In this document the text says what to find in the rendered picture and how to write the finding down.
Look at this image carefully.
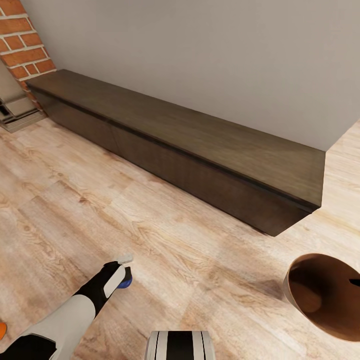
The trash can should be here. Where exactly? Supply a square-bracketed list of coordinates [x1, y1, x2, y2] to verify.
[283, 253, 360, 343]

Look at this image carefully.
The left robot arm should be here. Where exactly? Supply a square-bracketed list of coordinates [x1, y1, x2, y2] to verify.
[0, 254, 134, 360]

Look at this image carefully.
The robot trunk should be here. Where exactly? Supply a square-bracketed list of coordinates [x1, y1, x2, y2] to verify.
[144, 331, 216, 360]

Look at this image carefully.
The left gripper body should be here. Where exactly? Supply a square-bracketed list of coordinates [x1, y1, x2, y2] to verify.
[121, 266, 132, 283]

